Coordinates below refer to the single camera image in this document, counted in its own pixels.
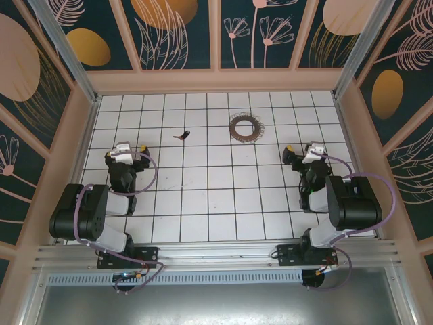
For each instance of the long aluminium base rail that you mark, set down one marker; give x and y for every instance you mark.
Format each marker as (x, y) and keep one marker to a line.
(216, 252)

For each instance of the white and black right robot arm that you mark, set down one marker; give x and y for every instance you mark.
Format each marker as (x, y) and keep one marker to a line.
(355, 203)

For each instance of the grey metal sheet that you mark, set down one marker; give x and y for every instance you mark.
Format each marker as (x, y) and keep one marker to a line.
(216, 304)

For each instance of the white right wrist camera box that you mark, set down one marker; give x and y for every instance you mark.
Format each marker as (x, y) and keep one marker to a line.
(314, 152)

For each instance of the aluminium corner post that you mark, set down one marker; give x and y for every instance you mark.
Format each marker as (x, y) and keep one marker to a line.
(362, 44)
(64, 44)

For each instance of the aluminium table side rail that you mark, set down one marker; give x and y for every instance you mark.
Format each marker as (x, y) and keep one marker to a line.
(352, 152)
(84, 152)

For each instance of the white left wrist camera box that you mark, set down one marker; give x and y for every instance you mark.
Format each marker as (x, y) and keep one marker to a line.
(122, 151)

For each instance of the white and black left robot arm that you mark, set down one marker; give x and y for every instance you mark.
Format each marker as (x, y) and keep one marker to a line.
(84, 210)

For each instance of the black-headed key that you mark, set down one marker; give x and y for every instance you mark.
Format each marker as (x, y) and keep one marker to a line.
(184, 135)

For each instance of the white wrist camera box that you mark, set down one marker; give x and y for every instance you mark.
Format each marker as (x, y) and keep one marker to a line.
(122, 151)
(314, 152)

